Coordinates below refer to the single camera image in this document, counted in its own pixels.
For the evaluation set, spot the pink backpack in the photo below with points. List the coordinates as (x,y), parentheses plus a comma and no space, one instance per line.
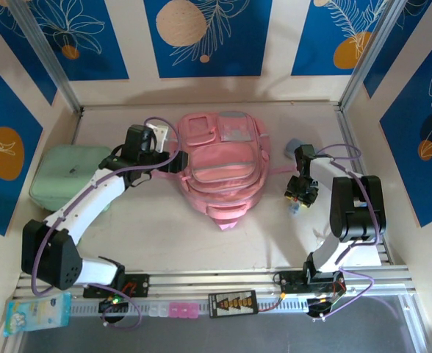
(219,173)

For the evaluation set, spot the aluminium side rail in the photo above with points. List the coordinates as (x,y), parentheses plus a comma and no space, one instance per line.
(344,125)
(77,125)

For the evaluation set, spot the pink plastic clip box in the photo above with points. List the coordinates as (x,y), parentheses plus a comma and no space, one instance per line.
(182,310)

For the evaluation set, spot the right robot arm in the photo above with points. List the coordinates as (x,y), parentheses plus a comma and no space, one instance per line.
(355,213)

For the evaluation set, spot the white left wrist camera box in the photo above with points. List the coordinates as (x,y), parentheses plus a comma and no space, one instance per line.
(161,134)

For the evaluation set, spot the clear plastic clip box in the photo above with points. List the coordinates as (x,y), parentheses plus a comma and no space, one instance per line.
(158,310)

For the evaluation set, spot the blue wet wipes packet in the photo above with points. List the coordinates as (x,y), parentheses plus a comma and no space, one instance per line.
(36,312)

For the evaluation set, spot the black controller board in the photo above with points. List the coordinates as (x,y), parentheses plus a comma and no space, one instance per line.
(320,307)
(114,305)

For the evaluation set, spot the aluminium mounting rail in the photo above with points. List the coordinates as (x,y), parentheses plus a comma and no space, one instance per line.
(219,281)

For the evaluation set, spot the small pale blue item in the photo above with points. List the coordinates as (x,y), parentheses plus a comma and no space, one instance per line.
(295,210)

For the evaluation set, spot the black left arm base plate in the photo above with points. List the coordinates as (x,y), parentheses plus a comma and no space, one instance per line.
(139,285)

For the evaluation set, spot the black charging board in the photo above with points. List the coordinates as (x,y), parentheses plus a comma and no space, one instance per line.
(232,303)

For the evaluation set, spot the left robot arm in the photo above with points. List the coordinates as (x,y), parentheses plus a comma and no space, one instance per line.
(50,257)

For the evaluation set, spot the grey blue glasses case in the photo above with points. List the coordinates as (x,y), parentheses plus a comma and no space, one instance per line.
(291,147)

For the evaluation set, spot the aluminium frame post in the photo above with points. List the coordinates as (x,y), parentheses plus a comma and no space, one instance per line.
(47,55)
(366,55)

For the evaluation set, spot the mint green fabric case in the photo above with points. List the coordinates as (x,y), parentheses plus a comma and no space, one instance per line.
(65,165)

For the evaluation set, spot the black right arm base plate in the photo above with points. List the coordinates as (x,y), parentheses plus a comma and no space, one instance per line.
(289,283)

